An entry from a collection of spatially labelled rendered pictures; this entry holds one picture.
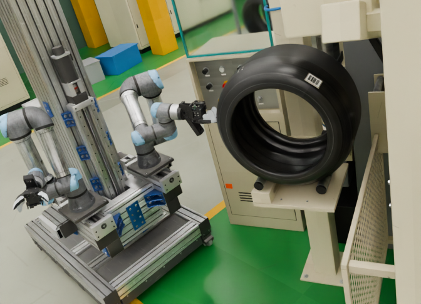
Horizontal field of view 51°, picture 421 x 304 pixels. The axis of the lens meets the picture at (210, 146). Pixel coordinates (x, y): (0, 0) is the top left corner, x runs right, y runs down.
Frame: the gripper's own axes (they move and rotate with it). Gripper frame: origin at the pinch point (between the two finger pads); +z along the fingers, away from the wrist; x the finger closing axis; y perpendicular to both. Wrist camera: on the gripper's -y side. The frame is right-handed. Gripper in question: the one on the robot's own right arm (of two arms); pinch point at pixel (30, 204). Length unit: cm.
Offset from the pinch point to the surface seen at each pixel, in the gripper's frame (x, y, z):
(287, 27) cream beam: -96, -74, 68
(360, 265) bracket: -104, -6, 97
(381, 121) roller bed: -153, -21, 38
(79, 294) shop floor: 1, 108, -59
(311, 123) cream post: -134, -14, 11
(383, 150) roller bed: -155, -6, 38
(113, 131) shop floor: -48, 101, -311
